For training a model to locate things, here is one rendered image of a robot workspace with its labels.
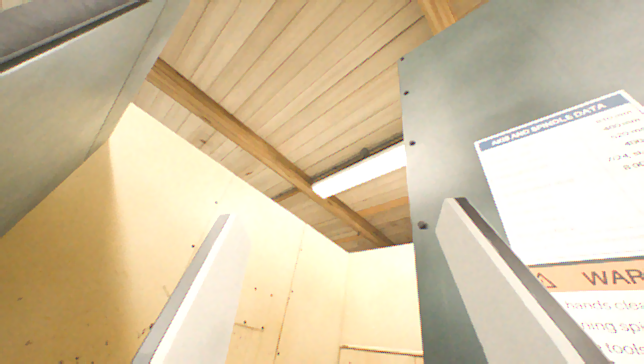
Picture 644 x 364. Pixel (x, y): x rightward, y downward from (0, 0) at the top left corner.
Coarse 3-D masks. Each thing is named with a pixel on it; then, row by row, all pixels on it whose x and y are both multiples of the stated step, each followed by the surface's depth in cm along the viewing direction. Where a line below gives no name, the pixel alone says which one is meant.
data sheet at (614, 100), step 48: (624, 96) 29; (480, 144) 37; (528, 144) 33; (576, 144) 29; (624, 144) 26; (528, 192) 29; (576, 192) 26; (624, 192) 24; (528, 240) 27; (576, 240) 24; (624, 240) 22
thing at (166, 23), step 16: (176, 0) 40; (160, 16) 39; (176, 16) 46; (160, 32) 45; (144, 48) 44; (160, 48) 54; (144, 64) 52; (128, 80) 51; (128, 96) 62; (112, 112) 60; (112, 128) 76; (96, 144) 73
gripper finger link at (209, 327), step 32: (224, 224) 9; (224, 256) 8; (192, 288) 7; (224, 288) 8; (160, 320) 6; (192, 320) 6; (224, 320) 8; (160, 352) 5; (192, 352) 6; (224, 352) 8
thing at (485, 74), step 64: (512, 0) 53; (576, 0) 42; (640, 0) 34; (448, 64) 55; (512, 64) 43; (576, 64) 35; (640, 64) 30; (448, 128) 44; (512, 128) 36; (448, 192) 36; (640, 256) 21; (448, 320) 27
